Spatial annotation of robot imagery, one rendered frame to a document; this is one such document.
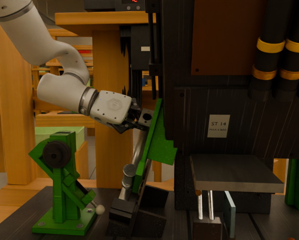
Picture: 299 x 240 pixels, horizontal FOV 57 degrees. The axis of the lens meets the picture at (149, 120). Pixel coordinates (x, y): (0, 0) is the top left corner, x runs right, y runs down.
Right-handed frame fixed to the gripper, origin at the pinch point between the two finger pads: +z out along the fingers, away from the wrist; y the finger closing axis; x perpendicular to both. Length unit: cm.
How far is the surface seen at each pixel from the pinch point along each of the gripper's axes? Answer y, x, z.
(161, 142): -9.1, -6.6, 6.4
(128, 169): -16.3, -0.4, 0.6
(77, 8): 787, 584, -388
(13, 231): -36.0, 19.9, -24.0
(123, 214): -25.2, 7.8, 3.3
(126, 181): -18.2, 3.4, 1.0
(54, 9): 760, 601, -467
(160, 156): -11.7, -4.1, 7.4
